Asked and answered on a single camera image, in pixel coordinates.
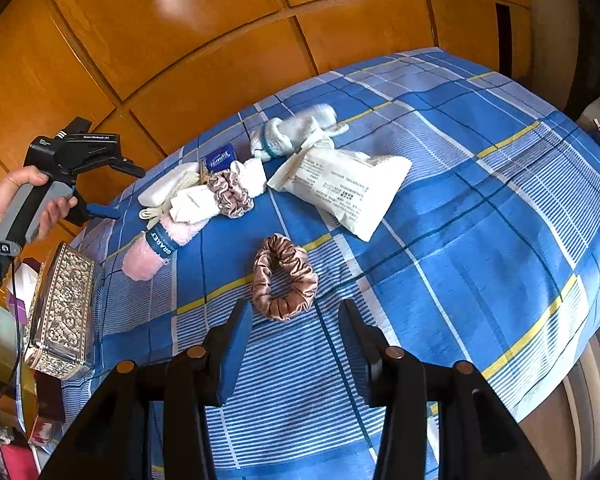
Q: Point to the ornate silver box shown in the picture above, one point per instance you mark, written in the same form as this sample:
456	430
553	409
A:
60	310

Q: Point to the pink fluffy towel blue band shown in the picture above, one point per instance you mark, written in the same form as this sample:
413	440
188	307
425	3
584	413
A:
142	260

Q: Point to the wooden wardrobe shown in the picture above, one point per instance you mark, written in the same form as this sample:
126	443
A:
180	60

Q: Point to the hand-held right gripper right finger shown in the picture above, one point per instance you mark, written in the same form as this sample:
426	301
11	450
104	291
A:
360	360

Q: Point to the pink satin scrunchie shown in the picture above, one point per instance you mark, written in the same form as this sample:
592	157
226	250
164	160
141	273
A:
226	195

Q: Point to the dark red box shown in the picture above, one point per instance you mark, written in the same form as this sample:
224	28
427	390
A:
47	395

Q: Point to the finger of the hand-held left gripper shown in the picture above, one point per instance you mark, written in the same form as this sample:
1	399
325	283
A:
130	166
105	210

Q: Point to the white socks with teal band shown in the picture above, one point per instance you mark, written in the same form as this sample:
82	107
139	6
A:
290	127

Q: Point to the person's left hand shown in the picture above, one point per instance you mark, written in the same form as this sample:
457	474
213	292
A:
15	187

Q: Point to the blue plaid bed sheet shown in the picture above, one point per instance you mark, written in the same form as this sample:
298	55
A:
480	210

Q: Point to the red patterned box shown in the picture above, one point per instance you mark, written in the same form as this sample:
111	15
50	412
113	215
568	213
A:
42	434

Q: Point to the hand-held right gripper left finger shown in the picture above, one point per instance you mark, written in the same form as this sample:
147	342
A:
234	360

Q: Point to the cream fabric pouch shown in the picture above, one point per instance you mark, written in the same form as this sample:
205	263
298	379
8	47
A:
162	189

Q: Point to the small blue packet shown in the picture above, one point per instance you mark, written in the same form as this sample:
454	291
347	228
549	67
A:
221	159

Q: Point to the brown satin scrunchie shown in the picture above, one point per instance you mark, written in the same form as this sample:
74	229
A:
285	255

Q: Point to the white fluffy cloth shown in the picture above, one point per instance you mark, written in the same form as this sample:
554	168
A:
252	176

